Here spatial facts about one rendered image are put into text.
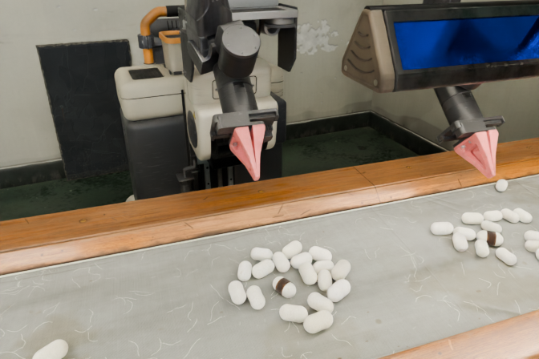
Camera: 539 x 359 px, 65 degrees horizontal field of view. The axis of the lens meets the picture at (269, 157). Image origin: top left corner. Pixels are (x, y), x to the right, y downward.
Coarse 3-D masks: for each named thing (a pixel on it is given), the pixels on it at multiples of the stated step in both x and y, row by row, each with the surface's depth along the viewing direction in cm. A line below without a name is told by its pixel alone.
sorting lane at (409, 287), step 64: (448, 192) 81; (512, 192) 81; (128, 256) 64; (192, 256) 64; (384, 256) 64; (448, 256) 64; (0, 320) 53; (64, 320) 53; (128, 320) 53; (192, 320) 53; (256, 320) 53; (384, 320) 53; (448, 320) 53
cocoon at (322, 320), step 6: (318, 312) 51; (324, 312) 51; (306, 318) 51; (312, 318) 50; (318, 318) 50; (324, 318) 50; (330, 318) 51; (306, 324) 50; (312, 324) 50; (318, 324) 50; (324, 324) 50; (330, 324) 51; (306, 330) 50; (312, 330) 50; (318, 330) 50
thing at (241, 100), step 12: (228, 84) 66; (228, 96) 65; (240, 96) 65; (252, 96) 66; (228, 108) 65; (240, 108) 64; (252, 108) 65; (276, 108) 65; (216, 120) 62; (252, 120) 64; (264, 120) 67; (276, 120) 66; (216, 132) 67
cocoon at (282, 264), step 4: (276, 252) 62; (280, 252) 62; (276, 256) 61; (280, 256) 61; (284, 256) 61; (276, 260) 61; (280, 260) 60; (284, 260) 60; (288, 260) 61; (276, 264) 60; (280, 264) 60; (284, 264) 60; (288, 264) 60; (280, 268) 60; (284, 268) 60; (288, 268) 60
